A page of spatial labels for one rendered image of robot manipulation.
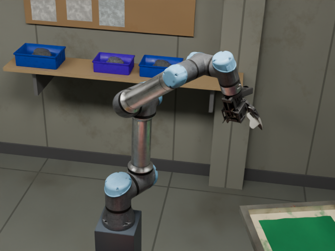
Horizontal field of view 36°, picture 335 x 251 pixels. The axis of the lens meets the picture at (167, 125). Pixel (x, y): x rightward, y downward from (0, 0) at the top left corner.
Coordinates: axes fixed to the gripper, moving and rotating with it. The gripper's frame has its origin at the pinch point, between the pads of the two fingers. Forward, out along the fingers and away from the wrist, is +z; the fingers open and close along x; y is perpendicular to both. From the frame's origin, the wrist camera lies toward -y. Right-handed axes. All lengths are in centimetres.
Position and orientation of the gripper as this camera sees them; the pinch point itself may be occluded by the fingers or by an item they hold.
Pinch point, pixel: (245, 125)
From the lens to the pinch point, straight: 204.9
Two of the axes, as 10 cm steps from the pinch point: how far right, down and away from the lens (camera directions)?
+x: 8.1, 1.7, -5.6
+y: -5.1, 6.9, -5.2
